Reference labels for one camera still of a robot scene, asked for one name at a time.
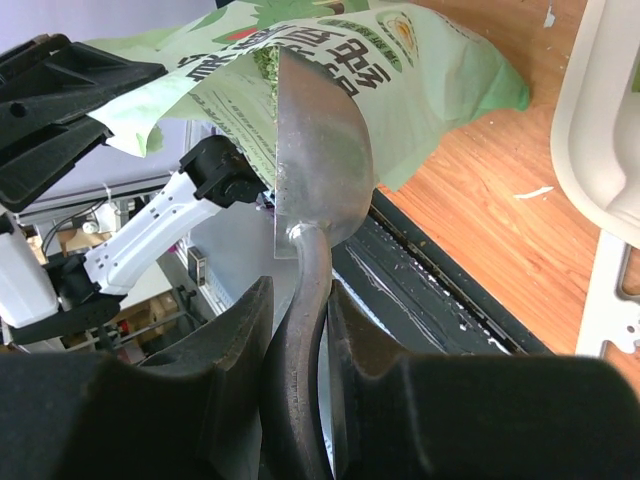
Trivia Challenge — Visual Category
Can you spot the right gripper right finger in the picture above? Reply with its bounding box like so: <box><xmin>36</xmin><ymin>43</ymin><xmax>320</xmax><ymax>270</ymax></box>
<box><xmin>327</xmin><ymin>284</ymin><xmax>639</xmax><ymax>479</ymax></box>

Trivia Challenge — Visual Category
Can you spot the metal litter scoop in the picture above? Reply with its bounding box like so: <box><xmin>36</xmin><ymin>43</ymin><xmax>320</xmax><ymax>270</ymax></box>
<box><xmin>260</xmin><ymin>49</ymin><xmax>375</xmax><ymax>479</ymax></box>

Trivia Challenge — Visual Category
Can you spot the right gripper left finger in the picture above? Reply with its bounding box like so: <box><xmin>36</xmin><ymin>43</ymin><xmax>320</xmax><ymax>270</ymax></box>
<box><xmin>1</xmin><ymin>276</ymin><xmax>274</xmax><ymax>479</ymax></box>

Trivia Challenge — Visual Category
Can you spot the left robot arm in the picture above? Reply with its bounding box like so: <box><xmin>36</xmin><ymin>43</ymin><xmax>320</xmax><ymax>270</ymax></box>
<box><xmin>1</xmin><ymin>34</ymin><xmax>264</xmax><ymax>345</ymax></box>

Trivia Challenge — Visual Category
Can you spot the green cat litter bag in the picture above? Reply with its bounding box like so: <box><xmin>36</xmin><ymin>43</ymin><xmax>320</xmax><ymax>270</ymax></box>
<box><xmin>92</xmin><ymin>1</ymin><xmax>529</xmax><ymax>190</ymax></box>

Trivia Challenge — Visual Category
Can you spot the white paper scrap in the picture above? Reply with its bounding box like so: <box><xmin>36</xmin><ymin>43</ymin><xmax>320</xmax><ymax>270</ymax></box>
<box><xmin>513</xmin><ymin>186</ymin><xmax>554</xmax><ymax>200</ymax></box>

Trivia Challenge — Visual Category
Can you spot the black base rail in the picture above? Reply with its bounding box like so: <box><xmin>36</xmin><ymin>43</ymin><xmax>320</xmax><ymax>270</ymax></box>
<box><xmin>332</xmin><ymin>191</ymin><xmax>551</xmax><ymax>355</ymax></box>

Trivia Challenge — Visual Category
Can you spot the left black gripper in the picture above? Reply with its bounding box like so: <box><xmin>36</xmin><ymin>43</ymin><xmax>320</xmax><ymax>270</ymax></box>
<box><xmin>1</xmin><ymin>34</ymin><xmax>167</xmax><ymax>213</ymax></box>

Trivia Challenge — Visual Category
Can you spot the white plastic bag clip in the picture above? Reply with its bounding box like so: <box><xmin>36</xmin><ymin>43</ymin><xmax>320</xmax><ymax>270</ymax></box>
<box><xmin>575</xmin><ymin>230</ymin><xmax>639</xmax><ymax>358</ymax></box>

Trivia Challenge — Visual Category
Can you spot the beige green litter box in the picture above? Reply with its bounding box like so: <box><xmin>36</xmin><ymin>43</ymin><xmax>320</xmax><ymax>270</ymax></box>
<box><xmin>550</xmin><ymin>1</ymin><xmax>639</xmax><ymax>246</ymax></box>

